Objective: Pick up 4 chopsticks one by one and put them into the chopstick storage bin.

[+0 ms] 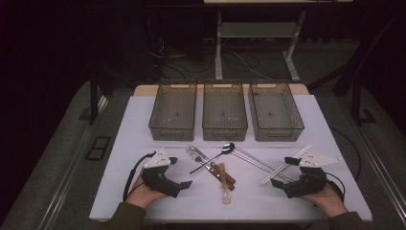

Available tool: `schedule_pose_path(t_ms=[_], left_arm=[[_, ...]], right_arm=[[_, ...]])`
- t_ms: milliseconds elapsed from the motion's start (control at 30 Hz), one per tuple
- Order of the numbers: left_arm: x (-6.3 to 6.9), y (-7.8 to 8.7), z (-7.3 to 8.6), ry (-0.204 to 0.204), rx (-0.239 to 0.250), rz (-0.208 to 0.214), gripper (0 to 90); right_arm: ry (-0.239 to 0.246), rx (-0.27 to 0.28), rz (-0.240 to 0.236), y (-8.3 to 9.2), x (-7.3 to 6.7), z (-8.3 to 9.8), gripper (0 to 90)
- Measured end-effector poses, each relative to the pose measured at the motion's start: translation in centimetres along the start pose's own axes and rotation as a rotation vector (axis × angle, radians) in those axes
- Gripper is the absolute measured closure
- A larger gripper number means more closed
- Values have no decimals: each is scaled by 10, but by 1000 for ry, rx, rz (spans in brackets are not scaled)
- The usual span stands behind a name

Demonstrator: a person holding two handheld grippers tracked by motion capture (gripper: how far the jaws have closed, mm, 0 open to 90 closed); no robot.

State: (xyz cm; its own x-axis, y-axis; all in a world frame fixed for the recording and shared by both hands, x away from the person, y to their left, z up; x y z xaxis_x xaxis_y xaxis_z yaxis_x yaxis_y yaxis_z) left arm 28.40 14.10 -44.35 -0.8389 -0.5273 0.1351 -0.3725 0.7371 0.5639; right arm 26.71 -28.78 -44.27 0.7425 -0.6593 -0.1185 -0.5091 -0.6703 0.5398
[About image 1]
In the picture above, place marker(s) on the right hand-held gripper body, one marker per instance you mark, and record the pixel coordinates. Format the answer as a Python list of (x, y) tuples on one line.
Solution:
[(309, 182)]

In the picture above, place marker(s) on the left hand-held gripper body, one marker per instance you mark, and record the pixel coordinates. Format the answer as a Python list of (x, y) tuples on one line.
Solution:
[(158, 179)]

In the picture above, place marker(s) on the small light wooden spoon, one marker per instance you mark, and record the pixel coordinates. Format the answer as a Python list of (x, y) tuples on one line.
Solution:
[(226, 198)]

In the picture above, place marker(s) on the smoky translucent plastic bin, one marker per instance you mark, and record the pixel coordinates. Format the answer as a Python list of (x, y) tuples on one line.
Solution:
[(274, 111), (172, 111), (225, 108)]

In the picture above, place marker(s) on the shiny metal spoon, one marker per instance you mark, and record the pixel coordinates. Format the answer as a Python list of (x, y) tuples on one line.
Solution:
[(228, 148)]

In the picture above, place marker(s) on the person's left hand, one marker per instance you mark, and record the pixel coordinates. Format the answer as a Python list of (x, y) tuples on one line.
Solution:
[(140, 195)]

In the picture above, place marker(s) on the person's right hand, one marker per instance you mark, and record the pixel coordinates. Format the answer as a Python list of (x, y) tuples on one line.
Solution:
[(328, 201)]

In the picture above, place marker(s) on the black metal stand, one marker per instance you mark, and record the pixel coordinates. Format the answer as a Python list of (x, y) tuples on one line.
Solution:
[(356, 96)]

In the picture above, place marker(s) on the aluminium floor rail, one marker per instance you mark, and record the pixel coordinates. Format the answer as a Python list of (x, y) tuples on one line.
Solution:
[(379, 166), (67, 179)]

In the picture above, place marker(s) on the white desk frame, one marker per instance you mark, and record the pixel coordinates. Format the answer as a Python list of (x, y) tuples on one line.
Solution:
[(218, 48)]

